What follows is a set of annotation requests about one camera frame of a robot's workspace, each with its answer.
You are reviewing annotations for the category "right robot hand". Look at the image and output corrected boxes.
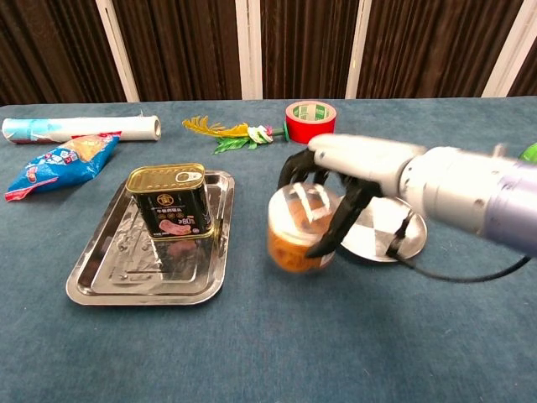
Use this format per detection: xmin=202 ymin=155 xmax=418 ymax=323
xmin=277 ymin=133 xmax=427 ymax=259

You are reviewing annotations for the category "clear plastic rubber band jar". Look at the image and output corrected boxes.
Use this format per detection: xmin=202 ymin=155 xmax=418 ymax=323
xmin=267 ymin=181 xmax=341 ymax=274

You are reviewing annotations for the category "black luncheon meat tin can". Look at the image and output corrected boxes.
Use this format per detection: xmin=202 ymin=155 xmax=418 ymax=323
xmin=126 ymin=162 xmax=215 ymax=240

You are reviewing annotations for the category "red tape roll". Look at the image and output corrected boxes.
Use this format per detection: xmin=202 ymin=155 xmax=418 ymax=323
xmin=284 ymin=100 xmax=338 ymax=145

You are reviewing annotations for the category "round stainless steel plate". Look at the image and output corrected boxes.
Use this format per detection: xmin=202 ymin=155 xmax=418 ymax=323
xmin=338 ymin=192 xmax=429 ymax=264

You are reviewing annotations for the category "blue felt table cover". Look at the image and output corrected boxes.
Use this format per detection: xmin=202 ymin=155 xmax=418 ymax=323
xmin=0 ymin=95 xmax=537 ymax=403

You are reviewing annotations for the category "brown pleated curtain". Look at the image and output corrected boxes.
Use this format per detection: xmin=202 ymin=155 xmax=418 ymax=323
xmin=0 ymin=0 xmax=537 ymax=106

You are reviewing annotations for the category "rectangular stainless steel tray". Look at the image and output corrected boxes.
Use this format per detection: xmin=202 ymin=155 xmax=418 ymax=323
xmin=65 ymin=168 xmax=236 ymax=307

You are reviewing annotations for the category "white plastic wrap roll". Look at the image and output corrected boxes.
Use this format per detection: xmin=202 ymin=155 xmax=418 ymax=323
xmin=1 ymin=114 xmax=162 ymax=145

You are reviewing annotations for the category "blue snack bag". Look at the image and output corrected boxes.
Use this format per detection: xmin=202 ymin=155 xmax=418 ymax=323
xmin=4 ymin=131 xmax=122 ymax=202

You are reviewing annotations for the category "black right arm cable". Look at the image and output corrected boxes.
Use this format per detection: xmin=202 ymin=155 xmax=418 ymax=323
xmin=388 ymin=209 xmax=532 ymax=282

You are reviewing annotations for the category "white frame post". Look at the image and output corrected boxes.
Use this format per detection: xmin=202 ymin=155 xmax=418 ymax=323
xmin=234 ymin=0 xmax=263 ymax=101
xmin=481 ymin=0 xmax=537 ymax=98
xmin=95 ymin=0 xmax=141 ymax=103
xmin=344 ymin=0 xmax=373 ymax=100

